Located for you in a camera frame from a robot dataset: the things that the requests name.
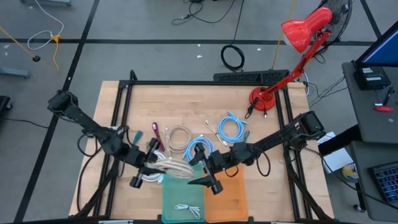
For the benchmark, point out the black bar between desks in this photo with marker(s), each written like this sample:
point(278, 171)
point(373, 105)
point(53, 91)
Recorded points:
point(342, 140)

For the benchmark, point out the black round floor weight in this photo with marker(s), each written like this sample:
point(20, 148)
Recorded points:
point(36, 58)

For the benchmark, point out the black mini computer box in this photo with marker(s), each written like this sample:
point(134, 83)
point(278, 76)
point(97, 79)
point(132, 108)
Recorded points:
point(371, 79)

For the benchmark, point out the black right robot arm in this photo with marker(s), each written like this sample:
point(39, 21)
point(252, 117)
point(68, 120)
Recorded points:
point(273, 140)

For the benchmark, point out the red desk lamp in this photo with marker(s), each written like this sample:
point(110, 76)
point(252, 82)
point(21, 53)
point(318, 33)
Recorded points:
point(304, 29)

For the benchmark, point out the black floor fan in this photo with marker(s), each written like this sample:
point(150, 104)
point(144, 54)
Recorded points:
point(342, 21)

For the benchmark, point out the grey table foot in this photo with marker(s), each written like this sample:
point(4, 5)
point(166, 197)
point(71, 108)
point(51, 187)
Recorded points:
point(46, 2)
point(14, 73)

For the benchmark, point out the grey desk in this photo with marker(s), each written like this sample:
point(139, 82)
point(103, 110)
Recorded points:
point(367, 118)
point(363, 186)

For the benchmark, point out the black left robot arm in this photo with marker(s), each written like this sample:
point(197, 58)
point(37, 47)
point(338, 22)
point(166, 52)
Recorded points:
point(81, 116)

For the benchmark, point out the small red tool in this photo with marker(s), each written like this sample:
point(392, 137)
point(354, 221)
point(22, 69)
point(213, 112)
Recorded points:
point(384, 109)

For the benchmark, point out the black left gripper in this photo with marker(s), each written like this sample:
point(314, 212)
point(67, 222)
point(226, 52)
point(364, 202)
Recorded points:
point(136, 155)

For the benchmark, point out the white paper box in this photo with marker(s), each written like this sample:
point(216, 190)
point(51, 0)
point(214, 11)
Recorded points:
point(337, 158)

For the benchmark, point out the orange translucent plastic bin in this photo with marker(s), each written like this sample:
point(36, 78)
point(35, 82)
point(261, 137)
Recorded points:
point(230, 199)

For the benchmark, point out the black computer monitor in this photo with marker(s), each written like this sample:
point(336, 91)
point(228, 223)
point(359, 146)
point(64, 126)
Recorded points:
point(384, 49)

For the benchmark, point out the black pen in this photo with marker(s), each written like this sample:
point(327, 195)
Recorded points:
point(388, 96)

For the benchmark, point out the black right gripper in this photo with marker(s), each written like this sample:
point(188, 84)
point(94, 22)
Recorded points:
point(219, 161)

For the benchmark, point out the green translucent plastic bin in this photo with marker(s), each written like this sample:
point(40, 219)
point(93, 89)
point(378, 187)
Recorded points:
point(183, 193)

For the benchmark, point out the backlit black keyboard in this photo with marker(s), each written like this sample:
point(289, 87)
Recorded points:
point(387, 182)

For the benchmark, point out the black perforated computer case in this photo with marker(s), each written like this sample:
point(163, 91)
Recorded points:
point(250, 76)

